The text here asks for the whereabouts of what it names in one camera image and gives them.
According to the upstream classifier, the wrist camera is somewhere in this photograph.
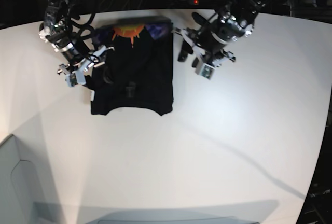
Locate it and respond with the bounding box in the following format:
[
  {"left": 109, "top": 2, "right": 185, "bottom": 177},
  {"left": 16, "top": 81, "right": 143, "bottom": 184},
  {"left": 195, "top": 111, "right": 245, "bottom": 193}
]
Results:
[
  {"left": 65, "top": 71, "right": 86, "bottom": 88},
  {"left": 195, "top": 63, "right": 215, "bottom": 80}
]

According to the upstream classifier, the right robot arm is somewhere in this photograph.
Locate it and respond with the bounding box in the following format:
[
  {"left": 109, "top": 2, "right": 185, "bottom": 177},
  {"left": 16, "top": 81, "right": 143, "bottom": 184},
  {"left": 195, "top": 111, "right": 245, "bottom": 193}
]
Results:
[{"left": 39, "top": 0, "right": 114, "bottom": 75}]

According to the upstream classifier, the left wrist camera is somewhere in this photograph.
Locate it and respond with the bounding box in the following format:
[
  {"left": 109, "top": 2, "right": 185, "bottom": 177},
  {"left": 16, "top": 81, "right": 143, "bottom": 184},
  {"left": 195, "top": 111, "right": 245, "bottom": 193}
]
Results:
[{"left": 195, "top": 63, "right": 215, "bottom": 80}]

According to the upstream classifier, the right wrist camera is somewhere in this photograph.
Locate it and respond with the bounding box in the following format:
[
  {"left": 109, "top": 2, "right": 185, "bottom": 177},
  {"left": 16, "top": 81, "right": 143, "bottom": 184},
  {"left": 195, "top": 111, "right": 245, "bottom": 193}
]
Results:
[{"left": 65, "top": 71, "right": 86, "bottom": 88}]

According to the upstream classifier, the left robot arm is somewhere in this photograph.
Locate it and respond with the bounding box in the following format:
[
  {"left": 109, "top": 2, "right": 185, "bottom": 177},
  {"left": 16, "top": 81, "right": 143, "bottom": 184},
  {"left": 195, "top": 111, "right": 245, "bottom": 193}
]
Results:
[{"left": 174, "top": 0, "right": 268, "bottom": 67}]

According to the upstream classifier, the white panel at table corner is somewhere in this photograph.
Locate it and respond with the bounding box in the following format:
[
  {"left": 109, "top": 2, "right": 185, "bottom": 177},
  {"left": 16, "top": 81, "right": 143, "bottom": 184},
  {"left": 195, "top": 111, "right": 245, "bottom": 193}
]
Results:
[{"left": 1, "top": 134, "right": 66, "bottom": 223}]

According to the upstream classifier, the black T-shirt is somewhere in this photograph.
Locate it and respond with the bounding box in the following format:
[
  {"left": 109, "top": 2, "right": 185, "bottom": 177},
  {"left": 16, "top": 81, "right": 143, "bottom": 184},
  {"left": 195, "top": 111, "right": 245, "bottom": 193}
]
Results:
[{"left": 86, "top": 16, "right": 174, "bottom": 116}]

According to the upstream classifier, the black power strip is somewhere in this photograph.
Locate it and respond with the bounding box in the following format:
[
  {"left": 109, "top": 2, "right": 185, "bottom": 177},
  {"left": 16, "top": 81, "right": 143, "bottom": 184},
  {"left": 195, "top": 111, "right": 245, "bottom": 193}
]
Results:
[{"left": 176, "top": 0, "right": 223, "bottom": 9}]

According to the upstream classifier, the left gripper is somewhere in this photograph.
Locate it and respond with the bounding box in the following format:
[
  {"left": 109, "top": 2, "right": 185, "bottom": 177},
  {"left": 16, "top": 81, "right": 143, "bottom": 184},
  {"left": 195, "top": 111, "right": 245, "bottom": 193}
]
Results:
[{"left": 174, "top": 8, "right": 254, "bottom": 66}]

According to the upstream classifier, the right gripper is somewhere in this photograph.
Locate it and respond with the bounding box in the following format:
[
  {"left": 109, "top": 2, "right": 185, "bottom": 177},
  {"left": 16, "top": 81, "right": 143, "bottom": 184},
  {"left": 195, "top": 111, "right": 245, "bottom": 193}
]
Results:
[{"left": 39, "top": 24, "right": 115, "bottom": 75}]

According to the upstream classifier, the white garment label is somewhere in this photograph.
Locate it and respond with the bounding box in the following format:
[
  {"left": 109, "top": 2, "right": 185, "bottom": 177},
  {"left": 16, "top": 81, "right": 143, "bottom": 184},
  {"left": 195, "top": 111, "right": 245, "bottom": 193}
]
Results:
[{"left": 90, "top": 90, "right": 95, "bottom": 102}]

